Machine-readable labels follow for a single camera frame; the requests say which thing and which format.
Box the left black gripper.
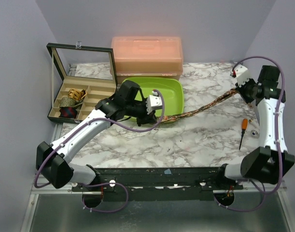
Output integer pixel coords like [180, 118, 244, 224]
[125, 100, 157, 127]

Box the floral patterned tie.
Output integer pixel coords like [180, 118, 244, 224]
[160, 88, 239, 123]

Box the green plastic tray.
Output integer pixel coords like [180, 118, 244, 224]
[118, 76, 185, 125]

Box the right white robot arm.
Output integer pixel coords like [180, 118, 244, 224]
[215, 65, 295, 189]

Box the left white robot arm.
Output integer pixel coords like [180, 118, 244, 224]
[35, 80, 165, 191]

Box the small white plastic piece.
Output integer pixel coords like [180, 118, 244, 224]
[248, 118, 259, 137]

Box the orange translucent storage box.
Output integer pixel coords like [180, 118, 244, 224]
[111, 36, 183, 83]

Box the yellow rolled tie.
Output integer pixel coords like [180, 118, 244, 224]
[68, 88, 87, 101]

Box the red navy rolled tie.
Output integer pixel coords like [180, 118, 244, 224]
[59, 107, 78, 119]

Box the black tie organizer case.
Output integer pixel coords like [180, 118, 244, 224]
[46, 42, 118, 124]

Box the grey-green rolled tie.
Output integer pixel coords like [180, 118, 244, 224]
[59, 97, 83, 109]

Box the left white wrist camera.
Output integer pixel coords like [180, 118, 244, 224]
[146, 90, 163, 115]

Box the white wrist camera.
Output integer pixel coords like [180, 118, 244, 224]
[146, 90, 163, 115]
[230, 64, 251, 87]

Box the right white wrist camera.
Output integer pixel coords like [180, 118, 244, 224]
[230, 64, 251, 87]

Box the orange handled screwdriver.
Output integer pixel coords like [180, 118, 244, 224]
[239, 118, 248, 150]

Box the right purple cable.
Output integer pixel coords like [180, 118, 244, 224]
[213, 56, 287, 212]

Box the purple cable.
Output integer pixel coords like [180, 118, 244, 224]
[213, 56, 287, 212]
[34, 89, 165, 214]

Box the black mounting base rail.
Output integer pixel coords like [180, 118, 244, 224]
[72, 167, 243, 202]

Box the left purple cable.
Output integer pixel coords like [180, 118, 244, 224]
[34, 89, 165, 214]

